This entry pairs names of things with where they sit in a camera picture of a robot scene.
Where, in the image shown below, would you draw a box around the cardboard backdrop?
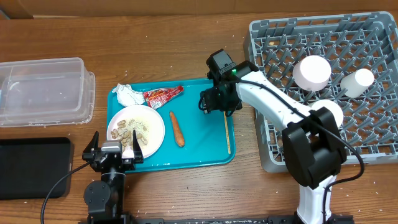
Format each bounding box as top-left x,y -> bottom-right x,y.
1,0 -> 397,19

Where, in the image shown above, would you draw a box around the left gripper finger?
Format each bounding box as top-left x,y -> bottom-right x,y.
83,131 -> 99,154
132,130 -> 144,159

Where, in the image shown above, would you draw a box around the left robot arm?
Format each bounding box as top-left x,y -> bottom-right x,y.
82,132 -> 144,224

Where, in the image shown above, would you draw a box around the clear plastic bin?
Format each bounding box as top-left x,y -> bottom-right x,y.
1,57 -> 96,128

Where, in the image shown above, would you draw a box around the grey dish rack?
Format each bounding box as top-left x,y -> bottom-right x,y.
243,12 -> 397,165

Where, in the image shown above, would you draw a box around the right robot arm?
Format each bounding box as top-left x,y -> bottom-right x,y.
199,60 -> 347,223

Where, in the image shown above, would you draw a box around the teal plastic tray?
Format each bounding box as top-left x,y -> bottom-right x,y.
107,79 -> 236,172

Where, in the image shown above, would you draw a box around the white plate with food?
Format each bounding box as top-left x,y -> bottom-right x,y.
106,105 -> 165,159

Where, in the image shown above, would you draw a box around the wooden chopstick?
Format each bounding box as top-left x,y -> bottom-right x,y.
223,112 -> 231,154

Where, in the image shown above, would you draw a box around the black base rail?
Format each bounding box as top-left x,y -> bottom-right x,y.
77,214 -> 355,224

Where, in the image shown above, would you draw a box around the orange carrot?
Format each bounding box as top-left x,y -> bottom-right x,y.
169,111 -> 185,147

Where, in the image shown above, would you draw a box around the peanuts and rice scraps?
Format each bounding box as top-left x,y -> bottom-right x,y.
111,119 -> 149,148

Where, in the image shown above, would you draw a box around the crumpled white tissue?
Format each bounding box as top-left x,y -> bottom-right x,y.
112,83 -> 145,107

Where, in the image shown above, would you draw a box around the black plastic bin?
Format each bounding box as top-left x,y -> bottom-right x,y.
1,137 -> 74,200

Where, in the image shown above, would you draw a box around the white saucer bowl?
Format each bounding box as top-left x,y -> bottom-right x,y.
308,100 -> 344,127

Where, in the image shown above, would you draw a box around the white cup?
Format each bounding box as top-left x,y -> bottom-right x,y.
340,68 -> 374,98

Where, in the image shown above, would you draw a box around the red snack wrapper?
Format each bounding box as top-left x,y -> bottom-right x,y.
144,85 -> 184,110

